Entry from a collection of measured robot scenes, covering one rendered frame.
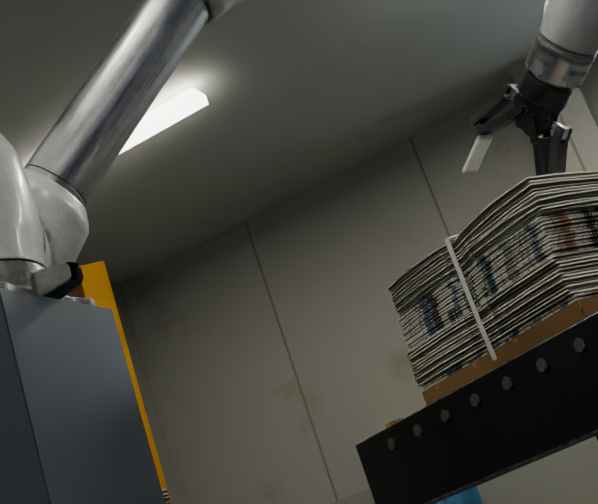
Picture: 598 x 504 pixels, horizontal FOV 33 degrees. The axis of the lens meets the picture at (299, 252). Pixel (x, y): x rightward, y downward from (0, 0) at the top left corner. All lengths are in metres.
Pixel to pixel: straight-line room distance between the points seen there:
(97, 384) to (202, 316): 5.47
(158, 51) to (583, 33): 0.61
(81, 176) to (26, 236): 0.27
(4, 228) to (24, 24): 2.99
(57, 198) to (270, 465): 5.02
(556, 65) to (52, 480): 0.90
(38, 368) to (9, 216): 0.20
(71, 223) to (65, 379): 0.36
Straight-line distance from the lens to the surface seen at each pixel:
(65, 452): 1.08
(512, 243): 1.44
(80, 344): 1.17
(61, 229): 1.41
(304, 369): 6.26
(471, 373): 1.54
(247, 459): 6.42
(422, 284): 1.60
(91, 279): 3.44
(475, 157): 1.67
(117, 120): 1.50
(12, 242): 1.20
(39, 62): 4.40
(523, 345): 1.45
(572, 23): 1.49
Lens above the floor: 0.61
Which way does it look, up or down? 18 degrees up
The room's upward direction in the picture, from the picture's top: 19 degrees counter-clockwise
